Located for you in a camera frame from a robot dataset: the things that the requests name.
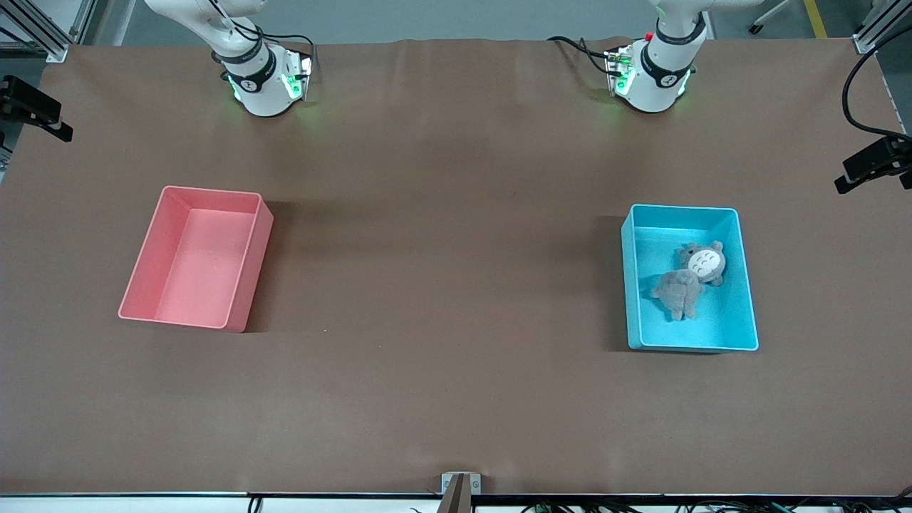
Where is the grey plush toy white belly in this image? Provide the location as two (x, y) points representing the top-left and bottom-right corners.
(675, 240), (727, 288)

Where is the plain grey plush toy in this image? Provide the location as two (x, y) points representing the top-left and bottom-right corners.
(648, 269), (707, 323)

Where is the pink plastic box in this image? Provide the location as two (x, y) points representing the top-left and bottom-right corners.
(118, 185), (274, 333)

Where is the blue plastic box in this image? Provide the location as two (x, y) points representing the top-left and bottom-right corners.
(620, 204), (760, 353)

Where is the white chair leg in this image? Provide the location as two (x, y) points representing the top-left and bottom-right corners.
(748, 0), (792, 35)

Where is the brown paper table cover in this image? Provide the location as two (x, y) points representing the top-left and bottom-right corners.
(0, 37), (912, 497)

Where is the aluminium frame post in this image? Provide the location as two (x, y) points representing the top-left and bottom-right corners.
(851, 0), (912, 54)
(0, 0), (98, 63)

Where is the black right base cable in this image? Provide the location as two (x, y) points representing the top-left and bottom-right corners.
(265, 33), (318, 59)

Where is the black base cable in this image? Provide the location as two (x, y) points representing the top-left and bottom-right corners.
(265, 33), (318, 59)
(547, 36), (618, 76)

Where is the black left base cable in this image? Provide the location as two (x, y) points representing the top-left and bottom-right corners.
(547, 36), (618, 76)

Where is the silver bracket with brown post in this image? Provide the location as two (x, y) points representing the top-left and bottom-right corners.
(440, 472), (482, 513)

